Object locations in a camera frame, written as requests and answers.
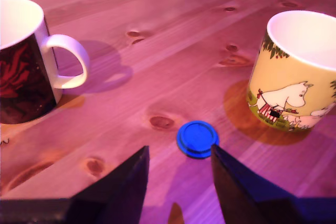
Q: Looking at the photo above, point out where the dark red patterned white mug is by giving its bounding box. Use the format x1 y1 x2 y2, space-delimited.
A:
0 0 91 125

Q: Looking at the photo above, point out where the blue coffee capsule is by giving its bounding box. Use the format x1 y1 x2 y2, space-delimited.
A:
176 120 219 160

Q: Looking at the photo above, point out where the yellow cartoon print mug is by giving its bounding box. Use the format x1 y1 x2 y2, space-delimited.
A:
246 10 336 132

